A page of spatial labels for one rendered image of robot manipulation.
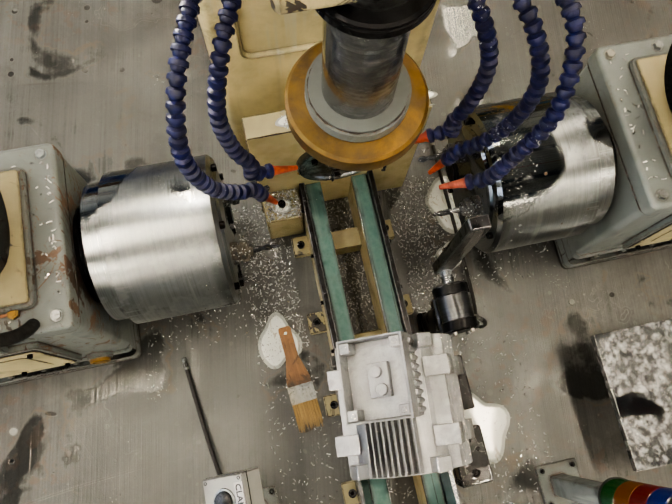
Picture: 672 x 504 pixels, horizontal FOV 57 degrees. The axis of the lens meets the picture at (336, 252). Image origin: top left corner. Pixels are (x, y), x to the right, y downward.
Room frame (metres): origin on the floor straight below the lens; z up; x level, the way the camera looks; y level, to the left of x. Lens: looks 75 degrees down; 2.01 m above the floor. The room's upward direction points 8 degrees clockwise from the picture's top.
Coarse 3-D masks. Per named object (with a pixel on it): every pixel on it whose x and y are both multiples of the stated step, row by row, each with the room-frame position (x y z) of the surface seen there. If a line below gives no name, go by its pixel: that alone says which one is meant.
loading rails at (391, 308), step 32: (320, 192) 0.42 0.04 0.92; (352, 192) 0.44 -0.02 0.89; (320, 224) 0.35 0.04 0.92; (384, 224) 0.37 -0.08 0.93; (320, 256) 0.29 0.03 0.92; (384, 256) 0.31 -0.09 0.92; (320, 288) 0.23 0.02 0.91; (384, 288) 0.25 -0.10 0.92; (320, 320) 0.19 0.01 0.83; (384, 320) 0.19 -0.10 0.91; (352, 480) -0.10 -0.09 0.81; (384, 480) -0.08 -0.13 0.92; (416, 480) -0.08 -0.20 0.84; (448, 480) -0.07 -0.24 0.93
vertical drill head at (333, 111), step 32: (384, 0) 0.35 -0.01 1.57; (320, 64) 0.41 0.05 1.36; (352, 64) 0.35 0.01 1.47; (384, 64) 0.35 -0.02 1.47; (416, 64) 0.45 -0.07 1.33; (288, 96) 0.38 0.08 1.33; (320, 96) 0.37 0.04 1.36; (352, 96) 0.35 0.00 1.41; (384, 96) 0.36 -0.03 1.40; (416, 96) 0.40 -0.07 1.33; (320, 128) 0.34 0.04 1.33; (352, 128) 0.33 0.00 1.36; (384, 128) 0.34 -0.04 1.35; (416, 128) 0.36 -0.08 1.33; (320, 160) 0.31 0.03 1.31; (352, 160) 0.30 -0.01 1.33; (384, 160) 0.31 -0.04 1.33
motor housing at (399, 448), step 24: (432, 336) 0.15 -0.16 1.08; (336, 360) 0.10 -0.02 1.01; (432, 384) 0.07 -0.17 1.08; (456, 384) 0.08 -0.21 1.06; (432, 408) 0.04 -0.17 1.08; (456, 408) 0.04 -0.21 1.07; (360, 432) -0.01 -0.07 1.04; (384, 432) 0.00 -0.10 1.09; (408, 432) 0.00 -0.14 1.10; (432, 432) 0.00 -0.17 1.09; (360, 456) -0.04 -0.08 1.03; (384, 456) -0.04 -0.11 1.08; (408, 456) -0.03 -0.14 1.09; (432, 456) -0.03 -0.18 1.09; (456, 456) -0.02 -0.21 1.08
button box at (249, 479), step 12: (252, 468) -0.08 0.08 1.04; (204, 480) -0.10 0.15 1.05; (216, 480) -0.10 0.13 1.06; (228, 480) -0.10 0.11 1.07; (240, 480) -0.10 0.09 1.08; (252, 480) -0.10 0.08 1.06; (204, 492) -0.12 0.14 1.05; (216, 492) -0.12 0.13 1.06; (228, 492) -0.11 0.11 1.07; (240, 492) -0.11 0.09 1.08; (252, 492) -0.11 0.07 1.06
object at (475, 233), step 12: (468, 216) 0.29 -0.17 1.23; (480, 216) 0.29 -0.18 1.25; (468, 228) 0.27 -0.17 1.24; (480, 228) 0.27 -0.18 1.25; (456, 240) 0.27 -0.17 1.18; (468, 240) 0.27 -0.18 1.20; (444, 252) 0.28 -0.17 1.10; (456, 252) 0.27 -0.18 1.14; (432, 264) 0.28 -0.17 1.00; (444, 264) 0.26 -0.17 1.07; (456, 264) 0.27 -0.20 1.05
